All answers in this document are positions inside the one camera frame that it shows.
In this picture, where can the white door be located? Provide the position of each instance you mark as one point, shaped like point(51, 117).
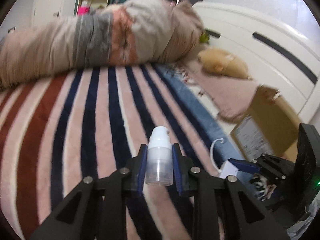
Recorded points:
point(44, 11)

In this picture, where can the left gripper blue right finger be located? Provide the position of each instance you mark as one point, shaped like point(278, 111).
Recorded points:
point(185, 182)

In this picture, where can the rolled striped duvet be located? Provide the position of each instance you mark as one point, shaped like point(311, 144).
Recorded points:
point(134, 32)

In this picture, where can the striped pink blanket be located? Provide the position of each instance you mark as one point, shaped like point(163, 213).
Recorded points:
point(57, 131)

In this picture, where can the green plush toy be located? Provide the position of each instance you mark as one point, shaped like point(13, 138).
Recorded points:
point(204, 38)

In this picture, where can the white bed headboard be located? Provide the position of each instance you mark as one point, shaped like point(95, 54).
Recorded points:
point(276, 54)

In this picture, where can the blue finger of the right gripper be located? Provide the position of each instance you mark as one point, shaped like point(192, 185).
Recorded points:
point(245, 166)

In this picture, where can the open cardboard box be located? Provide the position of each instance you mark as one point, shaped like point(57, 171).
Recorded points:
point(269, 126)

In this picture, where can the tan plush toy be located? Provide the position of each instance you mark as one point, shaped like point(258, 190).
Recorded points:
point(221, 62)

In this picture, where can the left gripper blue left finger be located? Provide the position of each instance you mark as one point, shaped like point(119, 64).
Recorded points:
point(134, 182)

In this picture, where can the beige pillow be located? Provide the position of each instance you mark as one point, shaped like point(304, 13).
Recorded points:
point(231, 96)

